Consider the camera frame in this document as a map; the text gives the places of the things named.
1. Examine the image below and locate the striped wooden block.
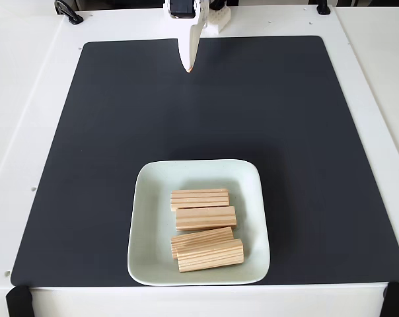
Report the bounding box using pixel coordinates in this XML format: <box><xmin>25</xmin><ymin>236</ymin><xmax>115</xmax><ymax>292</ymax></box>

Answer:
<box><xmin>175</xmin><ymin>205</ymin><xmax>237</xmax><ymax>232</ymax></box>
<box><xmin>170</xmin><ymin>188</ymin><xmax>231</xmax><ymax>213</ymax></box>
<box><xmin>176</xmin><ymin>238</ymin><xmax>245</xmax><ymax>274</ymax></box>

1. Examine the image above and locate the wooden block with number mark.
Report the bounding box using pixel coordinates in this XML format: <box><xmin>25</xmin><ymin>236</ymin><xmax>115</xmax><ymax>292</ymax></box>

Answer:
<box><xmin>170</xmin><ymin>227</ymin><xmax>235</xmax><ymax>260</ymax></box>

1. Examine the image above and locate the pale green square plate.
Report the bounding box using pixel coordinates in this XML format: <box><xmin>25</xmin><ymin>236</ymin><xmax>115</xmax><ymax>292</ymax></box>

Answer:
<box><xmin>126</xmin><ymin>159</ymin><xmax>272</xmax><ymax>287</ymax></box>

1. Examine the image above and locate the white toy brick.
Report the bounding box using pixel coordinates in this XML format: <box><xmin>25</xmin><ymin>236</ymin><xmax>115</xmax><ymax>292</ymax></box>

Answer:
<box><xmin>204</xmin><ymin>6</ymin><xmax>232</xmax><ymax>36</ymax></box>

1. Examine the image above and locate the black clamp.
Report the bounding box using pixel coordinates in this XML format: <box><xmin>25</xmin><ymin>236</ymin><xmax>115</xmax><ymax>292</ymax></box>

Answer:
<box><xmin>316</xmin><ymin>0</ymin><xmax>332</xmax><ymax>16</ymax></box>

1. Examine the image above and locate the black table mat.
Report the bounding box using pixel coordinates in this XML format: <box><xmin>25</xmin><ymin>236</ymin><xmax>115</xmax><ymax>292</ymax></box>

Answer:
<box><xmin>10</xmin><ymin>35</ymin><xmax>399</xmax><ymax>287</ymax></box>

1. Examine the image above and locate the black clamp handle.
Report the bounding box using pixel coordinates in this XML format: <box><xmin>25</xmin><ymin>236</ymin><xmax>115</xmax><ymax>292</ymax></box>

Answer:
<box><xmin>54</xmin><ymin>0</ymin><xmax>85</xmax><ymax>26</ymax></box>

